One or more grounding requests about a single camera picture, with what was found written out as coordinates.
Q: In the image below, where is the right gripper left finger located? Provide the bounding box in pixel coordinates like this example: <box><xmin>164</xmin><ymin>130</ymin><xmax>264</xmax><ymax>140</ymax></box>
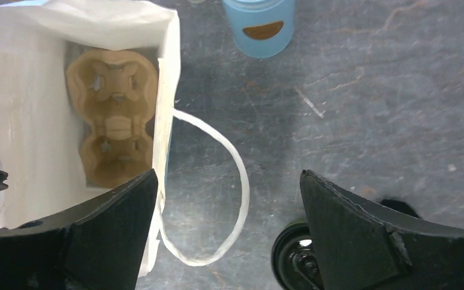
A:
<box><xmin>0</xmin><ymin>170</ymin><xmax>158</xmax><ymax>289</ymax></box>

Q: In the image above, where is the black cloth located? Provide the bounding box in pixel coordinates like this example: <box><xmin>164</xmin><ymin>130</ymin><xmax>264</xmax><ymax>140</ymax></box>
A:
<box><xmin>379</xmin><ymin>198</ymin><xmax>421</xmax><ymax>219</ymax></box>

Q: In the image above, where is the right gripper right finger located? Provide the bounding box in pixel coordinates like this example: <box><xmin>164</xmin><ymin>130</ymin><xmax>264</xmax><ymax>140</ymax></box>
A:
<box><xmin>300</xmin><ymin>170</ymin><xmax>464</xmax><ymax>289</ymax></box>

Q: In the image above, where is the brown cardboard cup carrier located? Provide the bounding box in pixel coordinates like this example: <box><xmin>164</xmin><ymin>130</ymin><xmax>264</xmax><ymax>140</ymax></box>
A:
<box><xmin>66</xmin><ymin>49</ymin><xmax>158</xmax><ymax>189</ymax></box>

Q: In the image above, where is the blue straw holder can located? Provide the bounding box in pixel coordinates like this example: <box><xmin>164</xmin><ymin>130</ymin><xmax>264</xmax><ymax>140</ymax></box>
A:
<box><xmin>222</xmin><ymin>0</ymin><xmax>296</xmax><ymax>59</ymax></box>

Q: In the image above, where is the black cup lid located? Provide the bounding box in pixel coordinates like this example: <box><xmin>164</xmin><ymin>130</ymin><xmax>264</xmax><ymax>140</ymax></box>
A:
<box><xmin>271</xmin><ymin>220</ymin><xmax>324</xmax><ymax>290</ymax></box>

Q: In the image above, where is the white and blue paper bag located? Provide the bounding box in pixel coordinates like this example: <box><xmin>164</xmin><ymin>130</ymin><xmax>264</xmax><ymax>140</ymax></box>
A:
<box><xmin>0</xmin><ymin>1</ymin><xmax>250</xmax><ymax>277</ymax></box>

